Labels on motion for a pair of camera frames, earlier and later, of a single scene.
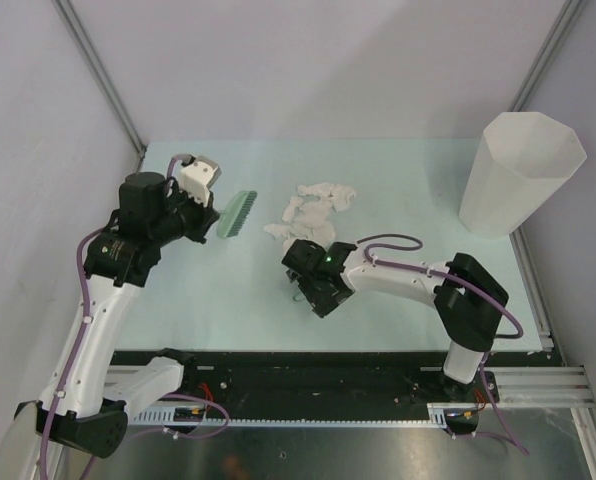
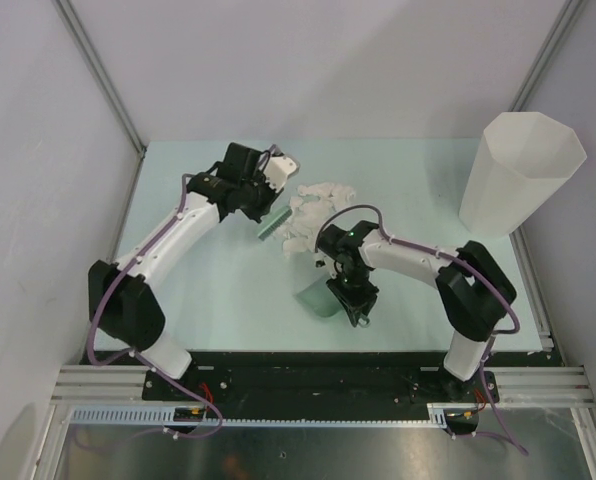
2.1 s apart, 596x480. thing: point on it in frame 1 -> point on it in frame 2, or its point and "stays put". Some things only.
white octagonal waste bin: x=522 y=159 stays put
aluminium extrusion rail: x=563 y=386 stays put
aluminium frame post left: x=66 y=9 stays put
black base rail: x=322 y=379 stays put
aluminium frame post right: x=561 y=31 stays put
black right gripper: x=323 y=303 -> x=357 y=304
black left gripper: x=206 y=216 -> x=256 y=214
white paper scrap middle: x=303 y=222 stays put
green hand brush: x=235 y=214 -> x=275 y=224
